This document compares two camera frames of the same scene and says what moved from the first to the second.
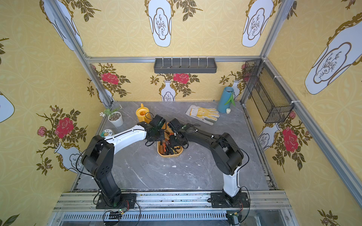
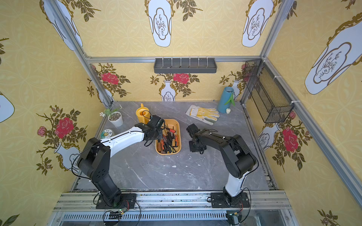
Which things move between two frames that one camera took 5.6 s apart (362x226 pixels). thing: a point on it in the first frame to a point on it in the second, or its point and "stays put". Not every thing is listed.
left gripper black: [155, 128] stays put
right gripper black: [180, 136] to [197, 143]
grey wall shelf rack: [185, 65] stays put
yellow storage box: [165, 148] stays put
